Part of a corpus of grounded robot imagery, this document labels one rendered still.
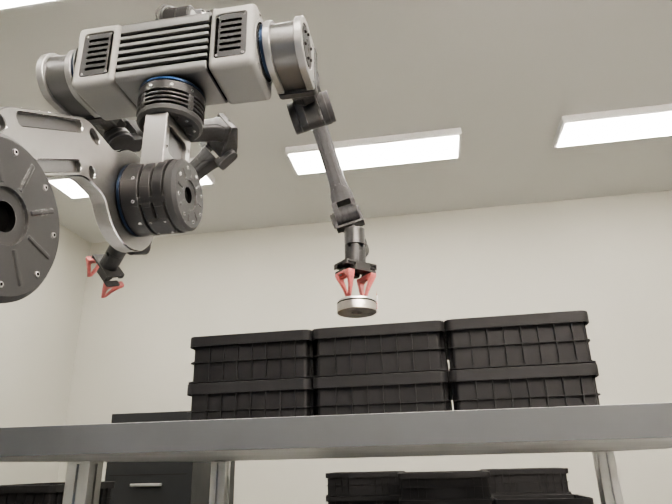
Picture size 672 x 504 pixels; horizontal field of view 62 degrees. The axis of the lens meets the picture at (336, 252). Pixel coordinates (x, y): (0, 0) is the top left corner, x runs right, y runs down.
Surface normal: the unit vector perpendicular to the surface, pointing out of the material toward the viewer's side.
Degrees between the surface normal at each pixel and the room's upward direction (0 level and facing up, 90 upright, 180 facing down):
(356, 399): 90
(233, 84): 180
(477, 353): 90
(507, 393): 90
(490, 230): 90
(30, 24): 180
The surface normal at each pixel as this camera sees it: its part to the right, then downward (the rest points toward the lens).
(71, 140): 0.98, -0.08
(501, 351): -0.20, -0.34
